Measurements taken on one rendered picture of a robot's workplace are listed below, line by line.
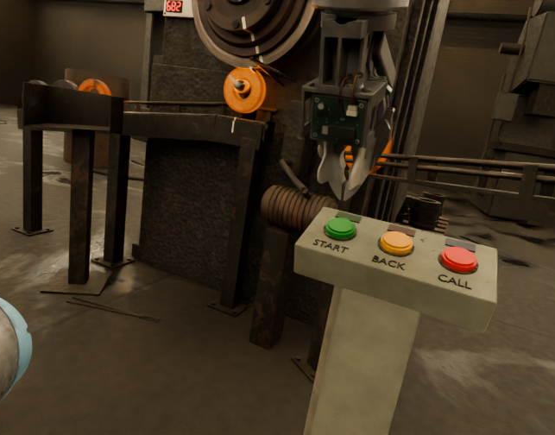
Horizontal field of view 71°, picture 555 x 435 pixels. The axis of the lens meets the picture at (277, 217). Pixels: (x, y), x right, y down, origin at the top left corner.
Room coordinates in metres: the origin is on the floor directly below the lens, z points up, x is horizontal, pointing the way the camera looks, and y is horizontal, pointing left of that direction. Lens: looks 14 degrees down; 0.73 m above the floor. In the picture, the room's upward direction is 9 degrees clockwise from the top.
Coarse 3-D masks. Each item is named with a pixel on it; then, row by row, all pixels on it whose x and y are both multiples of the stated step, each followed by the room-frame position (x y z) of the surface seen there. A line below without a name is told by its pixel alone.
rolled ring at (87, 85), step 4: (88, 80) 1.69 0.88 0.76; (92, 80) 1.68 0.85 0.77; (96, 80) 1.68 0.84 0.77; (84, 84) 1.70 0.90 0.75; (88, 84) 1.69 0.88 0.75; (92, 84) 1.68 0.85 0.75; (96, 84) 1.67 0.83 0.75; (100, 84) 1.67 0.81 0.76; (104, 84) 1.69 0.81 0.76; (80, 88) 1.71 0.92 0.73; (84, 88) 1.70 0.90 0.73; (88, 88) 1.70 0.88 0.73; (92, 88) 1.72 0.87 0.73; (96, 88) 1.67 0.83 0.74; (100, 88) 1.66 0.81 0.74; (104, 88) 1.66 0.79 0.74; (108, 88) 1.68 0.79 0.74; (100, 92) 1.66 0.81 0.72; (104, 92) 1.65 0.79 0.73; (108, 92) 1.67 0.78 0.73
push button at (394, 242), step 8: (392, 232) 0.49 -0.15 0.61; (400, 232) 0.49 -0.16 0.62; (384, 240) 0.48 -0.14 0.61; (392, 240) 0.48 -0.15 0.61; (400, 240) 0.48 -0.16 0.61; (408, 240) 0.48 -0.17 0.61; (384, 248) 0.47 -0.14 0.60; (392, 248) 0.47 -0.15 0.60; (400, 248) 0.46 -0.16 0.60; (408, 248) 0.47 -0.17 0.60
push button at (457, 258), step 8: (448, 248) 0.46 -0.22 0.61; (456, 248) 0.46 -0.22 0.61; (448, 256) 0.45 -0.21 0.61; (456, 256) 0.45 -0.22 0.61; (464, 256) 0.45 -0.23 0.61; (472, 256) 0.45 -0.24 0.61; (448, 264) 0.44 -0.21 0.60; (456, 264) 0.44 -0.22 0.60; (464, 264) 0.44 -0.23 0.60; (472, 264) 0.44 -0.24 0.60
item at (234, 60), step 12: (192, 0) 1.48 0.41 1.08; (192, 12) 1.48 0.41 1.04; (312, 12) 1.31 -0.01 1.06; (300, 24) 1.32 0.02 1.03; (312, 24) 1.36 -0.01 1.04; (204, 36) 1.46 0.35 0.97; (288, 36) 1.33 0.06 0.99; (300, 36) 1.32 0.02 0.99; (216, 48) 1.43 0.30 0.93; (276, 48) 1.35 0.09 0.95; (288, 48) 1.33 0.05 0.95; (228, 60) 1.41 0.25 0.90; (240, 60) 1.40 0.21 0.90; (264, 60) 1.36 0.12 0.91; (276, 60) 1.38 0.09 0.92
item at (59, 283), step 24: (24, 96) 1.25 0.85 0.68; (48, 96) 1.44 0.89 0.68; (72, 96) 1.46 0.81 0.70; (96, 96) 1.47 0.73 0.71; (24, 120) 1.25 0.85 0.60; (48, 120) 1.44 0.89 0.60; (72, 120) 1.46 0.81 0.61; (96, 120) 1.47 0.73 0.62; (120, 120) 1.45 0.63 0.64; (72, 144) 1.34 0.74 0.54; (72, 168) 1.34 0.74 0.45; (72, 192) 1.34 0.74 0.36; (72, 216) 1.34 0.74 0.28; (72, 240) 1.34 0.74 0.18; (72, 264) 1.34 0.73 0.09; (48, 288) 1.28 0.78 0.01; (72, 288) 1.31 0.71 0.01; (96, 288) 1.34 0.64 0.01
